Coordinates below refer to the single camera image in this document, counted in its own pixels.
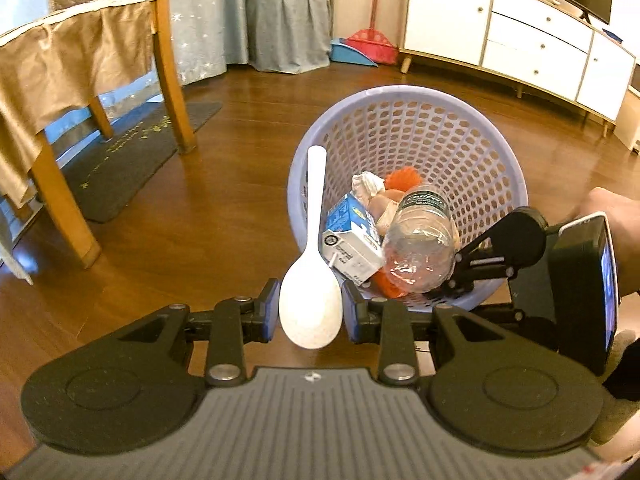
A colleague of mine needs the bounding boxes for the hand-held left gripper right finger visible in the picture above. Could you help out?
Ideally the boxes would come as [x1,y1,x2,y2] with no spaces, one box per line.
[341,283,493,386]

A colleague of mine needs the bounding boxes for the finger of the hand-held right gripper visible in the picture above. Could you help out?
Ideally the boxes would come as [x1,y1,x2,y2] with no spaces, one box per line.
[470,305,526,326]
[448,221,521,293]

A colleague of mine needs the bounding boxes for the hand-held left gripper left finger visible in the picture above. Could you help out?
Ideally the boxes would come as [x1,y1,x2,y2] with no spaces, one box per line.
[119,278,281,387]

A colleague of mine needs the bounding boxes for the white plastic spoon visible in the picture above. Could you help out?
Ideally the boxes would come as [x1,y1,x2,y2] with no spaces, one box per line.
[278,145,344,350]

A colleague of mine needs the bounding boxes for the clear plastic water bottle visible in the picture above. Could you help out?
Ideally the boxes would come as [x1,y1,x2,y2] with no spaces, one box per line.
[382,185,458,294]

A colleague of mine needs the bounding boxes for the blue milk carton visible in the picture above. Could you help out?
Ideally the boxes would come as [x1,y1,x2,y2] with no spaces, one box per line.
[321,192,386,287]

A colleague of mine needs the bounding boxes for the orange mesh bag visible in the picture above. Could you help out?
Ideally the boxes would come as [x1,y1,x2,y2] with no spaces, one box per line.
[384,166,425,193]

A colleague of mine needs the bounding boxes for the white tissue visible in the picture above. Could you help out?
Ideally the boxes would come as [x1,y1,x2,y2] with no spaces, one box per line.
[351,171,386,198]

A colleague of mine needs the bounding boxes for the lavender plastic basket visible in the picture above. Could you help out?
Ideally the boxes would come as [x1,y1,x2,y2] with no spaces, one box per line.
[286,85,529,313]

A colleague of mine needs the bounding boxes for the person's right hand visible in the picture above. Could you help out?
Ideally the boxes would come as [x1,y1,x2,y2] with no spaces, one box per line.
[577,187,640,297]

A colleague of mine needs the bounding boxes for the dark floor mat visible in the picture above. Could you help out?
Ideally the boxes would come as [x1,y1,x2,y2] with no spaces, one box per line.
[62,101,223,224]

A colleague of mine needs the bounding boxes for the wooden chair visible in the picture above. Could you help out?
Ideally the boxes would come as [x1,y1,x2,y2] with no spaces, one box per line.
[0,0,197,268]

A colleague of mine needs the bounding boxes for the red broom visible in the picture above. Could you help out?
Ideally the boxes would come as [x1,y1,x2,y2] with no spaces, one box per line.
[345,0,399,65]

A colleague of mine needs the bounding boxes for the blue dustpan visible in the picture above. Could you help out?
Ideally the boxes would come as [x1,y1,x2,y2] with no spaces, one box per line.
[330,38,379,67]

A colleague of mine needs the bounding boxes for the white wooden cabinet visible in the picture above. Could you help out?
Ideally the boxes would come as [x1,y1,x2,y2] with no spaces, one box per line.
[398,0,638,138]

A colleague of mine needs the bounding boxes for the grey curtain with lace trim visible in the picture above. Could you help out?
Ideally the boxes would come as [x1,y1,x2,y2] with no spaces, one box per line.
[245,0,333,74]

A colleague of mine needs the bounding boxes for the tan chair cloth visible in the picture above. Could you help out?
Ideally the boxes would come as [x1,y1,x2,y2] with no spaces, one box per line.
[0,0,153,208]

